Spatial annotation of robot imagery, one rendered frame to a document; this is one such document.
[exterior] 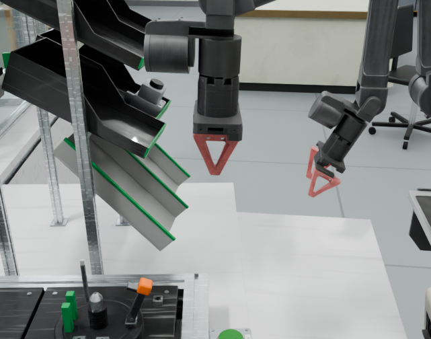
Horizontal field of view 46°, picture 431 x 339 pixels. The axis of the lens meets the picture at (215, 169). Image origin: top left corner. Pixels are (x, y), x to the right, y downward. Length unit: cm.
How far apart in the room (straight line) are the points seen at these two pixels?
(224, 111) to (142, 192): 44
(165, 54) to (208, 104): 9
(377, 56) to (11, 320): 87
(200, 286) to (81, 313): 22
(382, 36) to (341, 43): 420
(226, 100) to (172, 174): 57
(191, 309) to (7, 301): 32
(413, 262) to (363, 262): 162
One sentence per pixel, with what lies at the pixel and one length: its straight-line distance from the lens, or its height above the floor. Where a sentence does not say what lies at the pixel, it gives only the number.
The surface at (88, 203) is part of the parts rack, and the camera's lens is 97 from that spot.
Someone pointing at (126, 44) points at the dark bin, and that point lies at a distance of 96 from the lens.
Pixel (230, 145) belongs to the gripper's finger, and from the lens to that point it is 72.
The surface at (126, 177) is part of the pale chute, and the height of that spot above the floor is 109.
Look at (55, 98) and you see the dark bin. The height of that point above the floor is 129.
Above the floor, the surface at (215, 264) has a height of 86.
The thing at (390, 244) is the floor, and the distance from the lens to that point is 296.
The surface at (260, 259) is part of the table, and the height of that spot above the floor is 86.
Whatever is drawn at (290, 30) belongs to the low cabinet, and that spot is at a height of 64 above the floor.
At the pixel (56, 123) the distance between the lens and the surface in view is 232.
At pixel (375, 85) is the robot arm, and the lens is 115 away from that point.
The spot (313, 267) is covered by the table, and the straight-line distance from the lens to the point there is 121.
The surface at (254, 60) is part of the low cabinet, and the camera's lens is 535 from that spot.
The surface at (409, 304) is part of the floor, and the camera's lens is 257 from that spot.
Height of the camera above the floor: 156
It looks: 25 degrees down
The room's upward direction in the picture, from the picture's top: straight up
